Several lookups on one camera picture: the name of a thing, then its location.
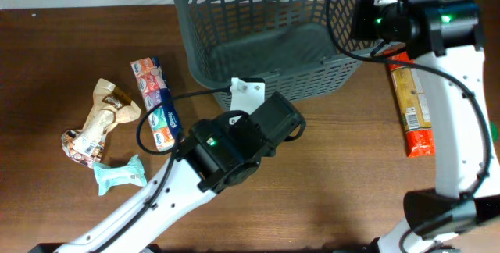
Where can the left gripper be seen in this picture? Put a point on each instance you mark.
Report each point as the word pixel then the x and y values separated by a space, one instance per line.
pixel 230 119

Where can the orange spaghetti package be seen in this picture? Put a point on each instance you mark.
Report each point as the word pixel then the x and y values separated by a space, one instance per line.
pixel 413 110

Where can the green lid jar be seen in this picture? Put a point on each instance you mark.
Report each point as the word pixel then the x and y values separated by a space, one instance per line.
pixel 494 132

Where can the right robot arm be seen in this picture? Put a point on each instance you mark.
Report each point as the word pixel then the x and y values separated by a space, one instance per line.
pixel 445 43

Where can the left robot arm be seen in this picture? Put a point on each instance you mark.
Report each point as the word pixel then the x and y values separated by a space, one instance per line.
pixel 216 154

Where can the teal wrapped tissue pack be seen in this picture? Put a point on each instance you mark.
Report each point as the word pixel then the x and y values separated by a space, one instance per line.
pixel 132 173

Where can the grey plastic basket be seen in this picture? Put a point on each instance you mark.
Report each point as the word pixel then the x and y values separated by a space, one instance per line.
pixel 299 48

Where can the beige crumpled snack bag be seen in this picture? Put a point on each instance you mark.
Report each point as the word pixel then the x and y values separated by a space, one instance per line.
pixel 111 107

